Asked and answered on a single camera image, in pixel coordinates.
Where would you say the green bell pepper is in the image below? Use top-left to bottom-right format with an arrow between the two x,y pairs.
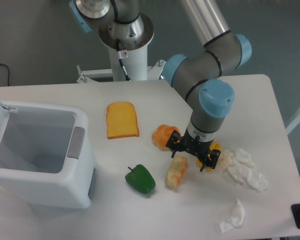
125,164 -> 156,195

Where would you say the black floor cable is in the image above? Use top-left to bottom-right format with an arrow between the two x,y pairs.
0,63 -> 13,87

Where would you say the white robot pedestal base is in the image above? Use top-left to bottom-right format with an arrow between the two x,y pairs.
77,46 -> 166,83

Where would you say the rectangular toasted bread block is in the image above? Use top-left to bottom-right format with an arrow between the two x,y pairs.
164,155 -> 187,190

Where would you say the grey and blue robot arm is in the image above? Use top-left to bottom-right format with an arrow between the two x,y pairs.
69,0 -> 252,169

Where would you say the yellow bell pepper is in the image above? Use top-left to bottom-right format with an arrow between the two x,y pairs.
196,141 -> 222,173

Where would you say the large crumpled white tissue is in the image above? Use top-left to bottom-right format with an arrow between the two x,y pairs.
219,148 -> 269,192

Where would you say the toast slice bread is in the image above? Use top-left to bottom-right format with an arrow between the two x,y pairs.
106,101 -> 140,139

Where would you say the small crumpled white tissue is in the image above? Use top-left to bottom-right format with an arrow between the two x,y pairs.
218,198 -> 246,234

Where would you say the white plastic trash bin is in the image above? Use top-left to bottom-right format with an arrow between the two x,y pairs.
0,100 -> 97,209

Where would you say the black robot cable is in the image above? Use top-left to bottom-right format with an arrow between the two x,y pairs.
116,38 -> 132,82

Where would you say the round knotted bread roll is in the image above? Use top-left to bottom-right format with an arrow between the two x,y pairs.
151,124 -> 181,151

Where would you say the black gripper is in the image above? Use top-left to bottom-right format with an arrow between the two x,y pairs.
165,130 -> 221,172

